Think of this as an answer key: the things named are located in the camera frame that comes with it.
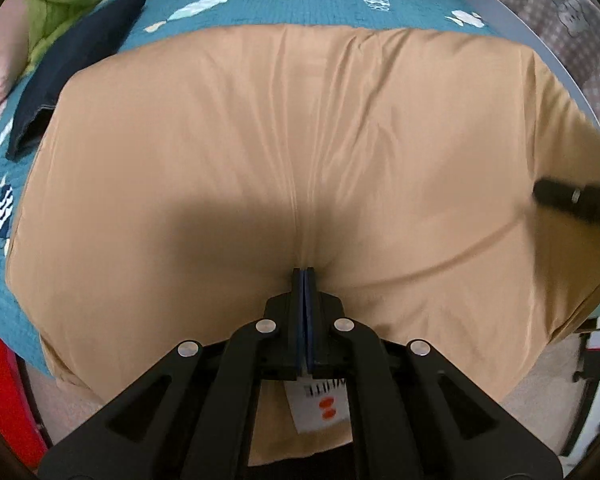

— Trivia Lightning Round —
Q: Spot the black stand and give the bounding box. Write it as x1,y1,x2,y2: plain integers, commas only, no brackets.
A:
559,314,600,457

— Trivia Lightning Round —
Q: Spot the grey checked cushion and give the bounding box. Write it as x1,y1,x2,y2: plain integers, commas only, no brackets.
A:
497,0,600,153

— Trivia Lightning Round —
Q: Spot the tan jacket with black lining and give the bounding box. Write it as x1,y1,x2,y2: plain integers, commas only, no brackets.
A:
5,22,600,467

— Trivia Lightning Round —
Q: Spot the red object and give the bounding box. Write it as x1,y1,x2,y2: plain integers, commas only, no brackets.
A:
0,319,50,463

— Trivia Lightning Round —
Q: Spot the white garment tag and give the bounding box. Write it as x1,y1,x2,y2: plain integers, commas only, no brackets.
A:
284,377,354,436

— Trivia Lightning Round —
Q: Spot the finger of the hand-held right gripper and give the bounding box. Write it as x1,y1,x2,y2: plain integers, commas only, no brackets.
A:
532,171,600,236

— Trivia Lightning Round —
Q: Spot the navy folded cloth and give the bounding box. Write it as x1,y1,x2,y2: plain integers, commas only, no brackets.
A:
5,0,147,162

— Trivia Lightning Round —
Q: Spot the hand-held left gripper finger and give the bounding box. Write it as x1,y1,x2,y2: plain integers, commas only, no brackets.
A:
305,267,565,480
37,267,306,480

